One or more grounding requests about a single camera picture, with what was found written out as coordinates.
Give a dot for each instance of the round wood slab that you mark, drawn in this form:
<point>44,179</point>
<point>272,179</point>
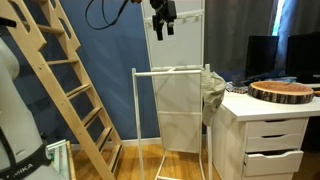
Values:
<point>281,91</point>

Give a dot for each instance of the white green box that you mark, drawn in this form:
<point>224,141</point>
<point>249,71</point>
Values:
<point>58,160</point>

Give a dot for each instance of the grey cloth on rack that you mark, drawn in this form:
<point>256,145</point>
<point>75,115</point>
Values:
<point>212,93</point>

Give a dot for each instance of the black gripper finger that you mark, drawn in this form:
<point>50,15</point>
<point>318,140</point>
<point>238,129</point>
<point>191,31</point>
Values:
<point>170,28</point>
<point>159,31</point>

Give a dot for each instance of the grey curtain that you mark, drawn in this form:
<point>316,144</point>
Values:
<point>240,26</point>

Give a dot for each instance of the white desk drawer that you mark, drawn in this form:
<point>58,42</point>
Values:
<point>276,127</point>
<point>273,163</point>
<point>275,142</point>

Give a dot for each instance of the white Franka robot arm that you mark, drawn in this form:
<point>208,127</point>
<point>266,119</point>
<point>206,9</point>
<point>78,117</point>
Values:
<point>16,126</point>

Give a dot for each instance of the white desk with drawers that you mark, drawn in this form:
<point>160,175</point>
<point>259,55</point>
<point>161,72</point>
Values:
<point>266,110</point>

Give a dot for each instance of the colourful small desk items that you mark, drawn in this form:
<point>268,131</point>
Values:
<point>237,88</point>

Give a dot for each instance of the small orange object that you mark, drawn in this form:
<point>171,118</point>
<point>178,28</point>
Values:
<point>316,93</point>

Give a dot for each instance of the black computer monitor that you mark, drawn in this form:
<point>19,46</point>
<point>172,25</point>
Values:
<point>303,56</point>
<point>261,56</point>

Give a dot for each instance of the wooden ladder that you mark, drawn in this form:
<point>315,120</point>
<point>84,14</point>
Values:
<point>66,90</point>

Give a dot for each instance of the white clothes rack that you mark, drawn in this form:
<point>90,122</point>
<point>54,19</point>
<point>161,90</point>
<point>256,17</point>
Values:
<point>166,73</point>

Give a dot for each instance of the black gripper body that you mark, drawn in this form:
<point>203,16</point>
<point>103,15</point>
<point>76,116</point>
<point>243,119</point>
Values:
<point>163,10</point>

